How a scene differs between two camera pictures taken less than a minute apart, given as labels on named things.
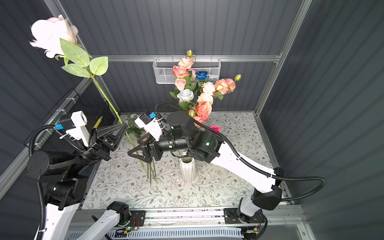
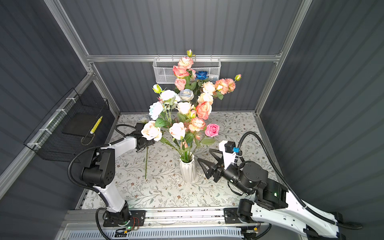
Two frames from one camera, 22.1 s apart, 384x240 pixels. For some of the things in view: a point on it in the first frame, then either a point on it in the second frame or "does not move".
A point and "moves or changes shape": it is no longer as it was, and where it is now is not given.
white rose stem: (185, 95) does not move
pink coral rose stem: (203, 110) does not move
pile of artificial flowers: (135, 126) → (147, 131)
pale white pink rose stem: (56, 37) moves or changes shape
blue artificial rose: (201, 75) does not move
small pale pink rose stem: (180, 83) does not move
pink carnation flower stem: (186, 62) does not move
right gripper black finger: (145, 148) → (209, 172)
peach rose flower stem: (222, 86) does not move
